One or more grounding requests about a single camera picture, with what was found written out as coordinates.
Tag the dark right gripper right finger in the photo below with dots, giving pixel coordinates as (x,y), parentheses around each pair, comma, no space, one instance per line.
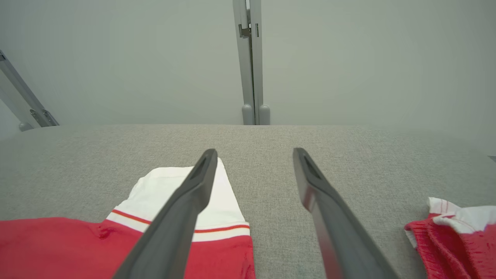
(341,240)

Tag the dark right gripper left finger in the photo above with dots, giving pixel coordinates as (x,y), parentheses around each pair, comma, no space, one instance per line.
(174,232)

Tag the red shorts white waistband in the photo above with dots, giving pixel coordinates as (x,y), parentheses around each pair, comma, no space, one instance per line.
(453,248)

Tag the red white jersey shirt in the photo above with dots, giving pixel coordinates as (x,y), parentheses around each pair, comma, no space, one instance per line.
(58,248)

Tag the grey fabric sofa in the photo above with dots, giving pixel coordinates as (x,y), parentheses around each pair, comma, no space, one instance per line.
(263,162)

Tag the grey partition post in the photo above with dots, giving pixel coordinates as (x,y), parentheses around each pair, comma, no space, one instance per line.
(250,77)

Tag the grey diagonal frame strut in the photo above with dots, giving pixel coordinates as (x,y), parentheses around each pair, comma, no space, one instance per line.
(27,100)

